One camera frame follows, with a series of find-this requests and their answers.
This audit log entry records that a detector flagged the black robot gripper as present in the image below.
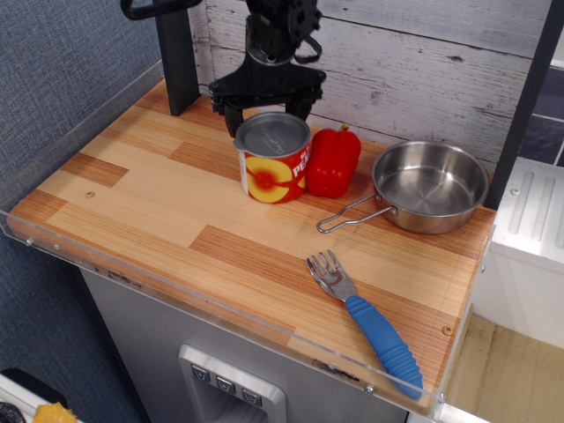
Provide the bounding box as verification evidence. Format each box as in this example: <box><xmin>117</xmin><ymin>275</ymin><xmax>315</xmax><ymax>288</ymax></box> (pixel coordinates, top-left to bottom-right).
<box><xmin>209</xmin><ymin>56</ymin><xmax>326</xmax><ymax>137</ymax></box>

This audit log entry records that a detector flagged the red yellow peach can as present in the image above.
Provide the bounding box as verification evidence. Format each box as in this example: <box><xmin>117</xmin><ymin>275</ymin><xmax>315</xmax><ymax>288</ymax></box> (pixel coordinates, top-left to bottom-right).
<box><xmin>234</xmin><ymin>112</ymin><xmax>311</xmax><ymax>204</ymax></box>

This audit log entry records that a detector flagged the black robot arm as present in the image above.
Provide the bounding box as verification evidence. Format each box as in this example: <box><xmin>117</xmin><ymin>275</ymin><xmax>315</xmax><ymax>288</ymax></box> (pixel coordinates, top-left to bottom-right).
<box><xmin>120</xmin><ymin>1</ymin><xmax>326</xmax><ymax>135</ymax></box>

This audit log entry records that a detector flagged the red plastic bell pepper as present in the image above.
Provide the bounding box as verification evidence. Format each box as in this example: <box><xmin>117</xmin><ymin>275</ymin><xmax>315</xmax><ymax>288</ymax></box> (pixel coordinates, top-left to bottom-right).
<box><xmin>307</xmin><ymin>124</ymin><xmax>361</xmax><ymax>199</ymax></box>

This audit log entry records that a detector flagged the small steel pan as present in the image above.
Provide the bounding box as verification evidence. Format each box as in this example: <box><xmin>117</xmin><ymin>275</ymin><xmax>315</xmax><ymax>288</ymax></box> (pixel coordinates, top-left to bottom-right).
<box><xmin>316</xmin><ymin>141</ymin><xmax>490</xmax><ymax>234</ymax></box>

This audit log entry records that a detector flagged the grey toy fridge cabinet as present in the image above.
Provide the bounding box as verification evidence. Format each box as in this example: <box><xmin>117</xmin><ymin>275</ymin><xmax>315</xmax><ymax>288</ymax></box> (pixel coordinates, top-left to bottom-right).
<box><xmin>83</xmin><ymin>271</ymin><xmax>408</xmax><ymax>422</ymax></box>

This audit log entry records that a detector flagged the clear acrylic table guard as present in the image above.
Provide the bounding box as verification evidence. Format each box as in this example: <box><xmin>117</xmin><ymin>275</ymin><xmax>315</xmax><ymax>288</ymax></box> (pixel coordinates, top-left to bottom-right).
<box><xmin>7</xmin><ymin>82</ymin><xmax>494</xmax><ymax>414</ymax></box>

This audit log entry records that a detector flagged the silver dispenser button panel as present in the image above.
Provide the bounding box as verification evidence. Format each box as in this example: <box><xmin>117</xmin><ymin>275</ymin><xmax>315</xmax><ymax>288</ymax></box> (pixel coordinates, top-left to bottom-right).
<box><xmin>178</xmin><ymin>345</ymin><xmax>287</xmax><ymax>422</ymax></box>

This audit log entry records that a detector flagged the white toy sink unit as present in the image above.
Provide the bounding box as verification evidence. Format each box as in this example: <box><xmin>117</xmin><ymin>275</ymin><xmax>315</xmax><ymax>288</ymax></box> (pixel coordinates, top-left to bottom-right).
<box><xmin>471</xmin><ymin>158</ymin><xmax>563</xmax><ymax>347</ymax></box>

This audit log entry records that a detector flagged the yellow object at corner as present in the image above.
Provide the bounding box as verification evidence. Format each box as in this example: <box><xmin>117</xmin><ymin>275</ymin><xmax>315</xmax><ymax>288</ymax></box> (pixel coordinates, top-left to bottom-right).
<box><xmin>33</xmin><ymin>403</ymin><xmax>78</xmax><ymax>423</ymax></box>

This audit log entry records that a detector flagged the dark grey left post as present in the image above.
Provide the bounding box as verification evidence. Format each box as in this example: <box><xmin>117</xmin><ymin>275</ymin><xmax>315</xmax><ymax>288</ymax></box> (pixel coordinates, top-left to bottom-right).
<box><xmin>155</xmin><ymin>8</ymin><xmax>200</xmax><ymax>116</ymax></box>

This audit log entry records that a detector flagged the dark grey post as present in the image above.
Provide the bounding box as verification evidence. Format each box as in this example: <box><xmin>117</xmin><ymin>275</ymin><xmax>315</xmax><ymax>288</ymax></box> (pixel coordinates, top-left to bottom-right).
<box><xmin>155</xmin><ymin>8</ymin><xmax>200</xmax><ymax>116</ymax></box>
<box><xmin>484</xmin><ymin>0</ymin><xmax>563</xmax><ymax>210</ymax></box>

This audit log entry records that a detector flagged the blue handled metal fork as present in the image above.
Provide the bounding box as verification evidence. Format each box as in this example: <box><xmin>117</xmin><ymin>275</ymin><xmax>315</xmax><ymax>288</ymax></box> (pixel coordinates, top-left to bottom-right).
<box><xmin>306</xmin><ymin>250</ymin><xmax>423</xmax><ymax>401</ymax></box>

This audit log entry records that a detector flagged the dark grey right post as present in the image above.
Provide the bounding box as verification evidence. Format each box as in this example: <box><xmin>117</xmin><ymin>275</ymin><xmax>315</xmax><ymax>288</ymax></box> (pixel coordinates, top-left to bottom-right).
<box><xmin>484</xmin><ymin>0</ymin><xmax>563</xmax><ymax>210</ymax></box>

